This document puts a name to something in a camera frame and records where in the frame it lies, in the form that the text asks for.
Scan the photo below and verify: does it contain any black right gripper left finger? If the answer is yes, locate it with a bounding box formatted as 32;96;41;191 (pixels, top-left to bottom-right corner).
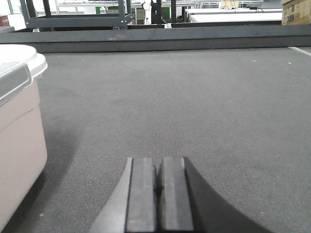
88;158;156;233

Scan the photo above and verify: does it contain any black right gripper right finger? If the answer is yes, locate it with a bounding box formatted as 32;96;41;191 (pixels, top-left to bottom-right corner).
158;157;267;233

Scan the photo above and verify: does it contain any white lidded plastic bin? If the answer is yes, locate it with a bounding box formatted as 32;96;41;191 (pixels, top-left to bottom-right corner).
0;44;48;229

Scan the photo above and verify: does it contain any white work table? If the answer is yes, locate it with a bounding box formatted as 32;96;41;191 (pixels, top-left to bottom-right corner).
185;9;282;23

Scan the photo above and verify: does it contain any cardboard box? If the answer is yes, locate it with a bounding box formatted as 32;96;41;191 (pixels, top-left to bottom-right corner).
281;0;311;25

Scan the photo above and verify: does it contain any dark platform edge rail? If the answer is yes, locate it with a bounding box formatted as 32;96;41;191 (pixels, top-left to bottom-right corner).
0;24;311;53

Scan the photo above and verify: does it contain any dark metal cart frame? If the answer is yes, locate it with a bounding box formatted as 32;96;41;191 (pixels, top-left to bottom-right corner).
20;0;132;29

